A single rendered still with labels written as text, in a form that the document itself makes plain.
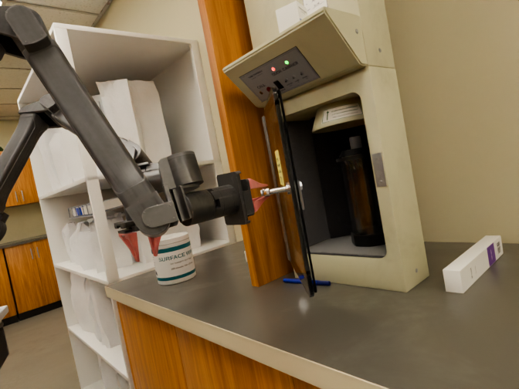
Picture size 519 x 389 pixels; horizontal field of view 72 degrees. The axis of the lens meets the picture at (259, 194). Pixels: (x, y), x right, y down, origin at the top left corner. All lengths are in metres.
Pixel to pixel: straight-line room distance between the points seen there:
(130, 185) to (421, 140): 0.88
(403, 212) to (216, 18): 0.68
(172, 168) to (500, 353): 0.56
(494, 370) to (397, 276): 0.30
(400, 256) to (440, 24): 0.69
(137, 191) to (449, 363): 0.52
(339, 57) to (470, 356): 0.55
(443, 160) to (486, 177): 0.12
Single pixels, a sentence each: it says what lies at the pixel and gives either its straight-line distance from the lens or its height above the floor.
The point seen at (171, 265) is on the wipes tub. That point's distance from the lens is 1.20.
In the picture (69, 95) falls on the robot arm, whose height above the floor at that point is 1.42.
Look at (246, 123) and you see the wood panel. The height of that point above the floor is 1.38.
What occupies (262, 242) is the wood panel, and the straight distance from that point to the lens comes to 0.99.
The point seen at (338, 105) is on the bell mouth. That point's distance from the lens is 0.86.
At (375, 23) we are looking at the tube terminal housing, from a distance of 0.86.
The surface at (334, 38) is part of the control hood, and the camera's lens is 0.74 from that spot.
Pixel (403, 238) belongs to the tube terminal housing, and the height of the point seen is 1.05.
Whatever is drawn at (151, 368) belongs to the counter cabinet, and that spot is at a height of 0.68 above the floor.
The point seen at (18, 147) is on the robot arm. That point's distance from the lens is 1.20.
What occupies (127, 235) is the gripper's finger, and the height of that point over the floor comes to 1.16.
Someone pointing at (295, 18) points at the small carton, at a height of 1.54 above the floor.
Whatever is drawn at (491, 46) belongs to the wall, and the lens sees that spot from 1.15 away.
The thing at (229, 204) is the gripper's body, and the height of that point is 1.19.
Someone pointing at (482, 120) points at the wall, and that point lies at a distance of 1.14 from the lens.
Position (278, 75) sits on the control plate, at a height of 1.45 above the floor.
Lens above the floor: 1.23
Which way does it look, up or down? 3 degrees down
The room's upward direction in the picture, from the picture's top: 11 degrees counter-clockwise
